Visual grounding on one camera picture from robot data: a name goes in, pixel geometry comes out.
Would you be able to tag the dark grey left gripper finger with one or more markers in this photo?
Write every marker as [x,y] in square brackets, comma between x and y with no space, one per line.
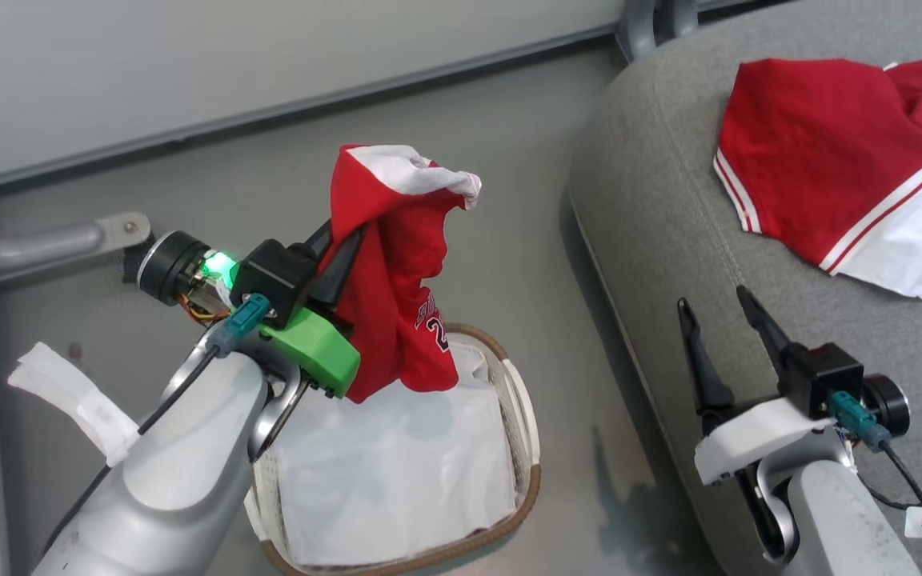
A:
[341,272]
[319,238]

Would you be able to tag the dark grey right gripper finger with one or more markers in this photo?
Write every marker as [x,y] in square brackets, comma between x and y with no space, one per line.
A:
[765,328]
[705,368]

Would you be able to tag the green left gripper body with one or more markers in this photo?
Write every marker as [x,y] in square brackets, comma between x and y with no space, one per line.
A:
[313,348]

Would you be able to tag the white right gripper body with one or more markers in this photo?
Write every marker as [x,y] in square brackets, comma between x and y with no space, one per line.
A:
[749,440]

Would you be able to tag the red jersey with number print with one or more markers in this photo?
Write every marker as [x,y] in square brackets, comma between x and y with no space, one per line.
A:
[397,272]

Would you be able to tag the red shorts with white stripes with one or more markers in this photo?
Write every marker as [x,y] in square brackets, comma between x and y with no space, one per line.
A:
[829,152]

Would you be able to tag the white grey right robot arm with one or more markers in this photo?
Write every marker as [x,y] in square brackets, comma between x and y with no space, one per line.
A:
[837,520]

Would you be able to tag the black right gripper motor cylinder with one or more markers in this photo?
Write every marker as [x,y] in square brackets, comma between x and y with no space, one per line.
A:
[889,404]

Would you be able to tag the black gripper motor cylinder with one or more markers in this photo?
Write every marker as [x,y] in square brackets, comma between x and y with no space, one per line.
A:
[173,268]
[889,404]

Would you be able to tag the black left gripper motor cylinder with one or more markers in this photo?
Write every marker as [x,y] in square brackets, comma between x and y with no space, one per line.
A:
[173,268]

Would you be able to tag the white cloth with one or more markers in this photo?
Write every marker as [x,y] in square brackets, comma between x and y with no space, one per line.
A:
[397,472]

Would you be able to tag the white basket with brown rim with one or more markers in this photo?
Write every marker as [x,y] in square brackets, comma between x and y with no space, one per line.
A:
[529,472]

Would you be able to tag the white tape strip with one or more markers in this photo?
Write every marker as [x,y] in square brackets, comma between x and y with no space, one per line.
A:
[77,400]

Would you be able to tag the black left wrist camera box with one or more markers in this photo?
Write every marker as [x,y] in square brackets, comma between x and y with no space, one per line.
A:
[273,276]

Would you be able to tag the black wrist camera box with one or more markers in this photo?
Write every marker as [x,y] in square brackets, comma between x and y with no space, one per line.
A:
[825,376]
[273,276]

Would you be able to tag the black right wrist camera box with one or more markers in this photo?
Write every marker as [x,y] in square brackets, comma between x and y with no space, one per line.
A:
[825,376]

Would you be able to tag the grey partition base rail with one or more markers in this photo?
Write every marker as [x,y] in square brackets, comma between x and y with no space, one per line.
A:
[269,112]

